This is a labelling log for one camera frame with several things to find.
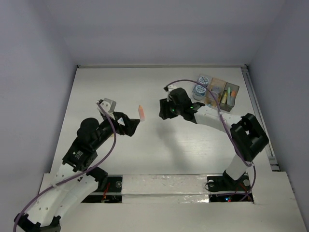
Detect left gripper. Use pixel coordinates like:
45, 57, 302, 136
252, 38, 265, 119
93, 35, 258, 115
92, 111, 139, 149

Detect blue lid jar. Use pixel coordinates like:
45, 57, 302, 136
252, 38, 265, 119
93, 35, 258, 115
197, 75, 211, 86
192, 84, 206, 101

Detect clear jar blue clips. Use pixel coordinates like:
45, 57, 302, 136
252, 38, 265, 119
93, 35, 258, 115
211, 86, 222, 95

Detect yellow pencil-shaped highlighter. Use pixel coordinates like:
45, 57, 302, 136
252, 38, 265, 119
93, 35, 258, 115
221, 92, 227, 104

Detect green pencil-shaped highlighter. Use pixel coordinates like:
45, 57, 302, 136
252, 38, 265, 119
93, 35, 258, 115
226, 87, 231, 105

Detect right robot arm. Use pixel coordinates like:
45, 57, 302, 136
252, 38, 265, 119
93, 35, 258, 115
159, 85, 269, 189

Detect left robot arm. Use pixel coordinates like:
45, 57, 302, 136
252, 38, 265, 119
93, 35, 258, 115
13, 112, 140, 232

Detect pink pencil-shaped highlighter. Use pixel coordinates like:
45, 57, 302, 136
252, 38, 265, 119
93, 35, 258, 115
138, 105, 145, 121

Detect clear plastic bin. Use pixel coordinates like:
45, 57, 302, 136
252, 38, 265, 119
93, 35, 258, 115
192, 74, 212, 101

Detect amber plastic bin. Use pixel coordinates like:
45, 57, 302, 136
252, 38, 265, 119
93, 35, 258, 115
205, 78, 226, 107

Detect grey plastic bin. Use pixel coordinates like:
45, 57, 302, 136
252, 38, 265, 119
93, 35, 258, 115
219, 82, 239, 112

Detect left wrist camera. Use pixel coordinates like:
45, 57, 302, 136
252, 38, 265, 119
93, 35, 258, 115
97, 98, 116, 114

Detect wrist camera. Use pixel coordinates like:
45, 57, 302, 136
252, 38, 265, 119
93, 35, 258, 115
97, 98, 116, 114
164, 85, 177, 92

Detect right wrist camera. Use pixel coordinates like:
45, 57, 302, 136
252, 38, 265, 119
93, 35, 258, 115
164, 85, 177, 92

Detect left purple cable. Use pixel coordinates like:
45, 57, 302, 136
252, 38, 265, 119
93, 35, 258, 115
12, 101, 118, 232

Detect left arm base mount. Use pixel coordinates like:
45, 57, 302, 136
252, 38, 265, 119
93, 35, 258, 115
82, 175, 123, 203

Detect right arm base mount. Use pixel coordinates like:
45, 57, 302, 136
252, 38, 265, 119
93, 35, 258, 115
204, 174, 254, 203

